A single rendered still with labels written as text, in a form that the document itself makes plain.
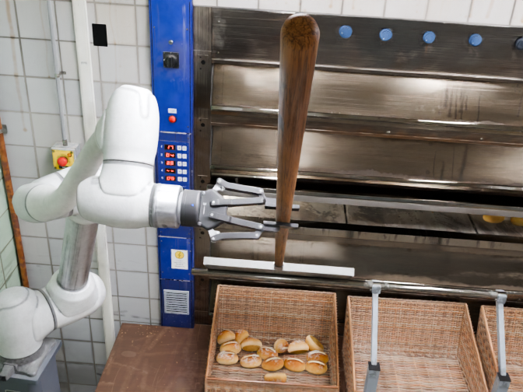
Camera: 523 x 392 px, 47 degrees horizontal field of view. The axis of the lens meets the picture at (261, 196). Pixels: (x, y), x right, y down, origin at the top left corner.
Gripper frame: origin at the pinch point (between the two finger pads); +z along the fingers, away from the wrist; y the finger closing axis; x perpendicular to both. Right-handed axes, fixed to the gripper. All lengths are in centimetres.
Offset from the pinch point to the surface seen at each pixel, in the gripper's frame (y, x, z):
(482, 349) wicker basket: 24, -160, 96
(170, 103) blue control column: -60, -106, -47
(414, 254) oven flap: -15, -152, 62
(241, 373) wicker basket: 44, -159, -11
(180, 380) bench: 49, -154, -37
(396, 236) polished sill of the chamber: -21, -144, 52
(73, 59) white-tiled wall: -73, -99, -85
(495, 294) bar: 3, -116, 85
